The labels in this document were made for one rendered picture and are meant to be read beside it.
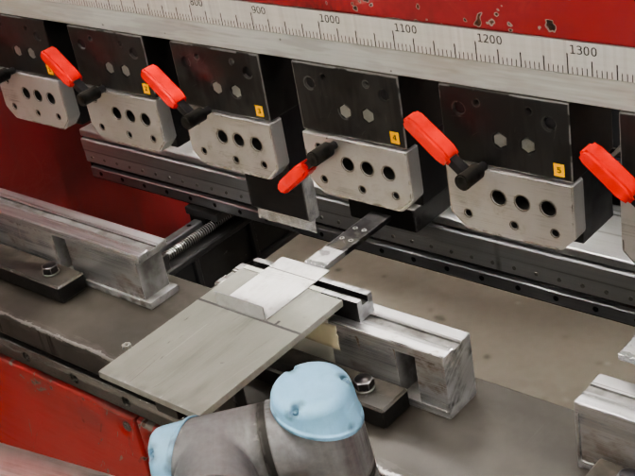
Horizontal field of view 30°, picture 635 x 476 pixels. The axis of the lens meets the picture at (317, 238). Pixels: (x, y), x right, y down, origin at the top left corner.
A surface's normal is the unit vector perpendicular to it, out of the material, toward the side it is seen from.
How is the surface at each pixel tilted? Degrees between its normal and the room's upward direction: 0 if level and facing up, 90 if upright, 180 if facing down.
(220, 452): 19
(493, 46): 90
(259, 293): 0
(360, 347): 90
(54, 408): 90
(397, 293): 0
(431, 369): 90
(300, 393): 5
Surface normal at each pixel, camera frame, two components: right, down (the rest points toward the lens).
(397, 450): -0.16, -0.86
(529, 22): -0.63, 0.47
